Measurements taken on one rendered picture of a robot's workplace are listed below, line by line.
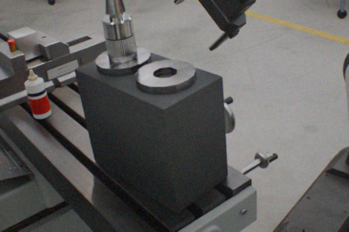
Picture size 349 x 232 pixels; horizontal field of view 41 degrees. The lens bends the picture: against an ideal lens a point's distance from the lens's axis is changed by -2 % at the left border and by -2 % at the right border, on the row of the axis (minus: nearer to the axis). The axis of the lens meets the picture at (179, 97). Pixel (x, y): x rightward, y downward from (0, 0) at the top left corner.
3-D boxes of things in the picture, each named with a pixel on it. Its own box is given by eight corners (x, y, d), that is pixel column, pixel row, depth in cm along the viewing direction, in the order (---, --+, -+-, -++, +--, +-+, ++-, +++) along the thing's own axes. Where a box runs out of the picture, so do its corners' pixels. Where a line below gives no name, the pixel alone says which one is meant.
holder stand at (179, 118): (143, 132, 93) (128, 37, 83) (229, 176, 78) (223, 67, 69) (94, 161, 86) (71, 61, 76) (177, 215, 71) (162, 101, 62)
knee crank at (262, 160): (269, 154, 157) (269, 139, 154) (282, 162, 153) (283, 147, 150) (221, 184, 146) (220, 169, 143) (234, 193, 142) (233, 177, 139)
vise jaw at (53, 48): (49, 41, 123) (46, 27, 121) (70, 53, 114) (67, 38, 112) (28, 48, 120) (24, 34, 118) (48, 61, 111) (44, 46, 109)
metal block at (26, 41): (32, 48, 117) (26, 26, 114) (42, 54, 113) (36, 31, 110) (13, 55, 114) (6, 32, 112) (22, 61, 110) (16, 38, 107)
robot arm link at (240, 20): (250, 25, 85) (296, -15, 76) (221, 42, 78) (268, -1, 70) (209, -29, 86) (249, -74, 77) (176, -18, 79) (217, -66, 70)
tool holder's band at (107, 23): (138, 22, 73) (137, 16, 72) (113, 31, 70) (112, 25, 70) (121, 16, 76) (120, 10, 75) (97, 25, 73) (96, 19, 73)
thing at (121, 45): (143, 54, 75) (138, 22, 73) (118, 65, 73) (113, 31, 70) (126, 48, 79) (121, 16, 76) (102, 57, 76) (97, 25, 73)
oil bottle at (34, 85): (47, 108, 105) (35, 63, 100) (54, 114, 103) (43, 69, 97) (30, 115, 103) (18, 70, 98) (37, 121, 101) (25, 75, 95)
